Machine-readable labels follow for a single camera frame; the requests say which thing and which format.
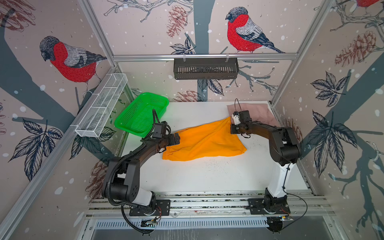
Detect black hanging wall basket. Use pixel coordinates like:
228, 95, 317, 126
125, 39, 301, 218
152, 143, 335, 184
174, 58, 239, 80

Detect aluminium horizontal frame bar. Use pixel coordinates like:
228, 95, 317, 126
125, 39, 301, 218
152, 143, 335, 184
113, 53, 298, 63

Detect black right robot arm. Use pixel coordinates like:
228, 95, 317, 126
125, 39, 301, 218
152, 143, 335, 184
231, 111, 301, 213

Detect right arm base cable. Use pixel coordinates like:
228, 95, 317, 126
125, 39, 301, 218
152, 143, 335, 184
278, 163, 309, 224

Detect pink shorts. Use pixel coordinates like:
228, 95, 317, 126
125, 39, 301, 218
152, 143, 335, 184
224, 103, 281, 127

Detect aluminium corner frame post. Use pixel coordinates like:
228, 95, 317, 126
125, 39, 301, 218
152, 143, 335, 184
270, 0, 335, 108

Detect green plastic basket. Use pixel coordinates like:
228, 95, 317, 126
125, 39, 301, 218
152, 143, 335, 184
115, 93, 170, 138

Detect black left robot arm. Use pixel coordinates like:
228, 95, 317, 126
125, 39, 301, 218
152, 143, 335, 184
102, 121, 180, 215

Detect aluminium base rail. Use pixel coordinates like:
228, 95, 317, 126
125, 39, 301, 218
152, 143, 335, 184
85, 191, 335, 220

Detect white wire wall basket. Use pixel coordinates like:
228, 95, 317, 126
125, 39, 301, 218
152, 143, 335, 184
75, 73, 128, 138

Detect orange shorts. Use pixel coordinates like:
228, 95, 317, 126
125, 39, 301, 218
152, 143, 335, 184
163, 117, 247, 162

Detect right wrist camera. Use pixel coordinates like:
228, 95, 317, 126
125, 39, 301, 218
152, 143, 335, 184
232, 112, 241, 126

